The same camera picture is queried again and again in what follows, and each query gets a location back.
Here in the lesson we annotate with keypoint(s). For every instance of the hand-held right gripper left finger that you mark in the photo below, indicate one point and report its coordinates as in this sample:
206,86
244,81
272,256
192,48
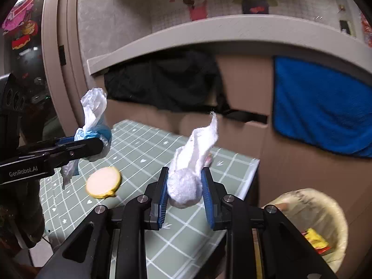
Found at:
162,197

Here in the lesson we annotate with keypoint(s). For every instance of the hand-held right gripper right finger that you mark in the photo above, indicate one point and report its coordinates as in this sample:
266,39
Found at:
208,197

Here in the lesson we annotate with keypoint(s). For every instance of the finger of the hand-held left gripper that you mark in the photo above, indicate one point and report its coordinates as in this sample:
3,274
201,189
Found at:
66,140
78,149

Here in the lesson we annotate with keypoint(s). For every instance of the white tissue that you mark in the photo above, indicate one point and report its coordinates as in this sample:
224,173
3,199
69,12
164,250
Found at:
186,189

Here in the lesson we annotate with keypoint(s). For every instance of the clear plastic bag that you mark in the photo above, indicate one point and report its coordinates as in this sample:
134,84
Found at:
93,104

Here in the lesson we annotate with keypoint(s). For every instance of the bin with yellowish bag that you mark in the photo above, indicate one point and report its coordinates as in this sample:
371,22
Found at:
334,218

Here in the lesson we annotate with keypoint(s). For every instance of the round yellow-rimmed lid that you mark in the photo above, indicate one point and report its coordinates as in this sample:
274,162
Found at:
103,181

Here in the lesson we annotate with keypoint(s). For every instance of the green checked tablecloth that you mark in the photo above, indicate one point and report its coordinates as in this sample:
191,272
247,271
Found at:
145,157

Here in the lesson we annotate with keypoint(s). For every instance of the dark glass door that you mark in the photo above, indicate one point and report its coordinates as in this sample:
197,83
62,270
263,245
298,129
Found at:
29,64

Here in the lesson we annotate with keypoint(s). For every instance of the black cloth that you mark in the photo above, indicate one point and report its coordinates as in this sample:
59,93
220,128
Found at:
162,78

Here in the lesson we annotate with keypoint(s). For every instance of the yellow snack wrapper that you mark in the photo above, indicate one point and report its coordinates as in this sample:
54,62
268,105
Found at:
315,238

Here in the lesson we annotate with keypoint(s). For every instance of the cardboard box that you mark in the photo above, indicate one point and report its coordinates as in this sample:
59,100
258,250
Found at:
247,87

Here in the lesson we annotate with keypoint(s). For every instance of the red paper door stickers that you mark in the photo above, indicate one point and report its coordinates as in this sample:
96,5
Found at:
21,26

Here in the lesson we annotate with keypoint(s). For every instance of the blue towel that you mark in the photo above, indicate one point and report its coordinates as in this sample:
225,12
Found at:
319,107

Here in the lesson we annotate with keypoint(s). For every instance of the grey curved ledge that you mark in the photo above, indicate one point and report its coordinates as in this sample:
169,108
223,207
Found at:
203,29

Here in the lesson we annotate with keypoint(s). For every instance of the beige door frame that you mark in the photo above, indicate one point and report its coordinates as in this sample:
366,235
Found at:
55,64

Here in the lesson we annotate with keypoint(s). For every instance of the black door frame switch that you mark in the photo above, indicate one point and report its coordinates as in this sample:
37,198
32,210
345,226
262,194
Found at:
61,55

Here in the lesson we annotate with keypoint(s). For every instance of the cartoon girl wall sticker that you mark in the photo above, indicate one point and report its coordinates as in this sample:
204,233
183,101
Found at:
197,4

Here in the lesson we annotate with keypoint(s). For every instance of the cartoon boy wall sticker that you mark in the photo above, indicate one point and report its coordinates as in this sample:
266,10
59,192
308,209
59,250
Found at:
254,4

